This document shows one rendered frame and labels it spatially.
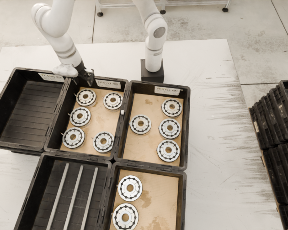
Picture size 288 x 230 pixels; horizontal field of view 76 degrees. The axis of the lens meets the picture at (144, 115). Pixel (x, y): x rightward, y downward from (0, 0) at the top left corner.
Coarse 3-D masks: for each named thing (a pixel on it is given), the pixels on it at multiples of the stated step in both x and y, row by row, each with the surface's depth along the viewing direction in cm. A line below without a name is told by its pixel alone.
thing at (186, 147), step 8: (136, 80) 91; (128, 88) 89; (184, 88) 89; (128, 96) 87; (120, 128) 81; (120, 136) 79; (184, 152) 76; (120, 160) 75; (128, 160) 75; (184, 160) 75; (168, 168) 74; (176, 168) 74; (184, 168) 74
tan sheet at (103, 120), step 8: (80, 88) 101; (88, 88) 101; (104, 96) 99; (96, 104) 97; (96, 112) 95; (104, 112) 95; (112, 112) 95; (96, 120) 93; (104, 120) 93; (112, 120) 93; (80, 128) 92; (88, 128) 91; (96, 128) 91; (104, 128) 91; (112, 128) 91; (88, 136) 90; (88, 144) 88; (88, 152) 87; (96, 152) 87
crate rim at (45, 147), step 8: (112, 80) 91; (120, 80) 91; (64, 96) 87; (56, 112) 84; (120, 112) 84; (56, 120) 82; (120, 120) 82; (48, 136) 79; (48, 144) 79; (112, 144) 78; (56, 152) 77; (64, 152) 77; (72, 152) 77; (80, 152) 77; (112, 152) 76
